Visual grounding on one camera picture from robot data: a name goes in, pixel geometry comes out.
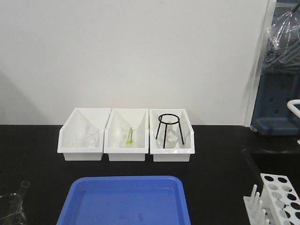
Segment clear glass test tube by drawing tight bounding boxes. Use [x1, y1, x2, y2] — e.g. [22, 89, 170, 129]
[19, 180, 30, 198]

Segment blue-grey pegboard drying rack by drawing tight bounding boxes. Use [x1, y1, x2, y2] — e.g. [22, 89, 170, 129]
[250, 0, 300, 135]

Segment white test tube rack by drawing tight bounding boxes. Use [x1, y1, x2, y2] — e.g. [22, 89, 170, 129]
[243, 173, 300, 225]

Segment right white storage bin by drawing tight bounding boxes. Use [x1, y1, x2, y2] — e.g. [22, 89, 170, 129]
[149, 109, 195, 162]

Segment white storage bin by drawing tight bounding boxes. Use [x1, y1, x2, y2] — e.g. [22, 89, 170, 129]
[149, 109, 195, 162]
[104, 108, 150, 161]
[57, 108, 112, 161]

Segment middle white storage bin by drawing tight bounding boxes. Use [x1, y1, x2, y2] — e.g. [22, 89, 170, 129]
[104, 108, 150, 161]

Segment beaker with yellow green droppers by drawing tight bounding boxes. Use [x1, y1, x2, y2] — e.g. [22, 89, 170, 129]
[120, 127, 137, 148]

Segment glass flask under tripod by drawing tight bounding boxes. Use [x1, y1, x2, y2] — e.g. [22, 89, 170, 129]
[157, 124, 178, 149]

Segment glass beakers in left bin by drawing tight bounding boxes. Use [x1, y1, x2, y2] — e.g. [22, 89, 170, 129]
[75, 125, 99, 148]

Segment left white storage bin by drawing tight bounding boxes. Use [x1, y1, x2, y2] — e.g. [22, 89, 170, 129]
[57, 108, 112, 161]

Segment blue plastic tray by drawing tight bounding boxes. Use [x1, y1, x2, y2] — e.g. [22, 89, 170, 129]
[57, 176, 191, 225]

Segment black lab sink basin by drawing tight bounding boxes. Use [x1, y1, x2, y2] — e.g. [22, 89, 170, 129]
[241, 148, 300, 180]

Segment white laboratory faucet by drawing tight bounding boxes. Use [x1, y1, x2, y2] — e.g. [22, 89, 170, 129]
[287, 98, 300, 145]

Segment clear plastic bag of pegs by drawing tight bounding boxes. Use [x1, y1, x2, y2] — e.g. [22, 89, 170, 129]
[262, 2, 300, 73]

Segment clear glass beaker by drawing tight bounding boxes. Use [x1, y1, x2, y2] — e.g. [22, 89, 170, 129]
[0, 193, 28, 225]

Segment black wire tripod stand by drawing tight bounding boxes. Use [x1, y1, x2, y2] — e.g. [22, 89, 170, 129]
[155, 113, 185, 149]

